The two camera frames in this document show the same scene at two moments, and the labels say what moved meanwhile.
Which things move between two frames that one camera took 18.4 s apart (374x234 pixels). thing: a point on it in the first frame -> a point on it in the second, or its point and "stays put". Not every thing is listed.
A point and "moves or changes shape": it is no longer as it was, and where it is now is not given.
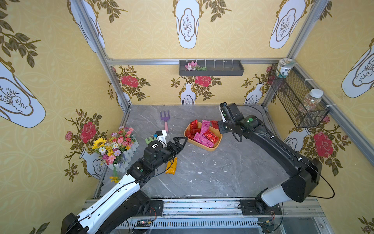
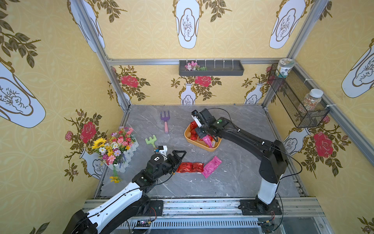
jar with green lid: (284, 65) stays put
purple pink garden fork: (165, 118) stays put
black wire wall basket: (305, 107) stays put
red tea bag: (194, 125) -> (184, 167)
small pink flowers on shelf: (194, 66) stays put
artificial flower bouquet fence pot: (117, 149) stays put
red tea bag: (189, 134) -> (194, 126)
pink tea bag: (202, 139) moves or changes shape
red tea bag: (211, 136) moves or changes shape
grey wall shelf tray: (211, 68) stays put
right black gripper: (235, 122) -> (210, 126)
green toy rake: (150, 139) stays put
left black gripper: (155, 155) -> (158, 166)
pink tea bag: (205, 126) moves or changes shape
